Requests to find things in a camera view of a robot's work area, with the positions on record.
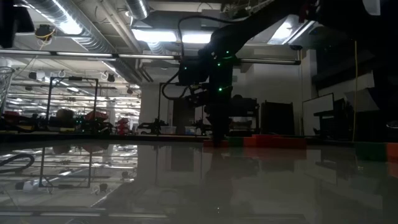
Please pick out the black monitor screen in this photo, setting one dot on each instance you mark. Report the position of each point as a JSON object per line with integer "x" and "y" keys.
{"x": 245, "y": 107}

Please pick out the small green block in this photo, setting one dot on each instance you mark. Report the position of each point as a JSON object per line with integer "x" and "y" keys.
{"x": 370, "y": 151}

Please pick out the whiteboard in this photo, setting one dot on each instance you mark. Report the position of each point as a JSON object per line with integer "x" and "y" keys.
{"x": 317, "y": 113}

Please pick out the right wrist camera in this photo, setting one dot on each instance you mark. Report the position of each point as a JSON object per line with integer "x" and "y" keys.
{"x": 192, "y": 73}

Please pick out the red block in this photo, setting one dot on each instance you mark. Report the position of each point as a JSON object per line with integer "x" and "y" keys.
{"x": 207, "y": 143}
{"x": 249, "y": 142}

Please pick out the orange block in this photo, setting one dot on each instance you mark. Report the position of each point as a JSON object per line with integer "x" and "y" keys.
{"x": 273, "y": 142}
{"x": 392, "y": 151}

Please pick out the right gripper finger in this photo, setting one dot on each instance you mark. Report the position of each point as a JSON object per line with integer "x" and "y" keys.
{"x": 215, "y": 130}
{"x": 222, "y": 130}

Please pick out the black background desk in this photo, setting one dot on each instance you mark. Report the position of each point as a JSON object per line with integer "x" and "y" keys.
{"x": 329, "y": 118}

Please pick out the long horizontal light bar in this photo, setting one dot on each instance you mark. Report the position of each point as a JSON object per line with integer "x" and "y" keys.
{"x": 93, "y": 55}

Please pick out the red background bin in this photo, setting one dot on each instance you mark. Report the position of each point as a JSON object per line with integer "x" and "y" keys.
{"x": 12, "y": 119}

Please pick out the red background machine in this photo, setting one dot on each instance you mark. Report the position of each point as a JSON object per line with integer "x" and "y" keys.
{"x": 122, "y": 124}

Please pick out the background robot station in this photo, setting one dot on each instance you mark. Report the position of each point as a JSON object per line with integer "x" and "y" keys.
{"x": 90, "y": 121}

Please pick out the white ceiling duct box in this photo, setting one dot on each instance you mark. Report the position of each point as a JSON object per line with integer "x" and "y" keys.
{"x": 371, "y": 6}

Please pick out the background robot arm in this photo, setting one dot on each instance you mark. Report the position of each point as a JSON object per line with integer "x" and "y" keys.
{"x": 152, "y": 126}
{"x": 202, "y": 127}

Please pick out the background plastic tub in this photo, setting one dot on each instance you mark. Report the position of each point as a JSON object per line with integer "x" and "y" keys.
{"x": 168, "y": 129}
{"x": 190, "y": 129}

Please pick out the black cabinet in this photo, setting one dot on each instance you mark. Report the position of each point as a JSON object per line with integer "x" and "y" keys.
{"x": 277, "y": 118}

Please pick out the black gantry frame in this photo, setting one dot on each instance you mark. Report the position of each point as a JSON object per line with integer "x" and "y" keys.
{"x": 74, "y": 79}
{"x": 159, "y": 105}

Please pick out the rectangular metal ceiling duct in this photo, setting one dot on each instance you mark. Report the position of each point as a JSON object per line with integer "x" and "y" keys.
{"x": 289, "y": 28}

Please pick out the ceiling light panel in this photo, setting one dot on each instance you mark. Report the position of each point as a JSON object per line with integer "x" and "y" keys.
{"x": 154, "y": 35}
{"x": 196, "y": 38}

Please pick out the clear plastic bin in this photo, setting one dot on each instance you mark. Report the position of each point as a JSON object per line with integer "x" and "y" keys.
{"x": 6, "y": 87}

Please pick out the dome security camera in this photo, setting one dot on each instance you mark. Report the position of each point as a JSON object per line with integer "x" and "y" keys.
{"x": 296, "y": 47}

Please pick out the white plastic surface sheet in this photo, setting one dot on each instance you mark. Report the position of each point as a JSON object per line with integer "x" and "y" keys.
{"x": 186, "y": 193}

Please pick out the person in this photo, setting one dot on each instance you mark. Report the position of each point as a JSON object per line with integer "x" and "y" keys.
{"x": 65, "y": 114}

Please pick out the ribbed silver ceiling duct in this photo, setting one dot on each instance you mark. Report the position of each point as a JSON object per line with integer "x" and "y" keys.
{"x": 93, "y": 40}

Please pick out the round silver duct pipe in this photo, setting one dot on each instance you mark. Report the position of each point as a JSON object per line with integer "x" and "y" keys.
{"x": 136, "y": 9}

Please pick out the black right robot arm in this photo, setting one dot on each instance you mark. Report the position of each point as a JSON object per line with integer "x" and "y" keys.
{"x": 264, "y": 25}

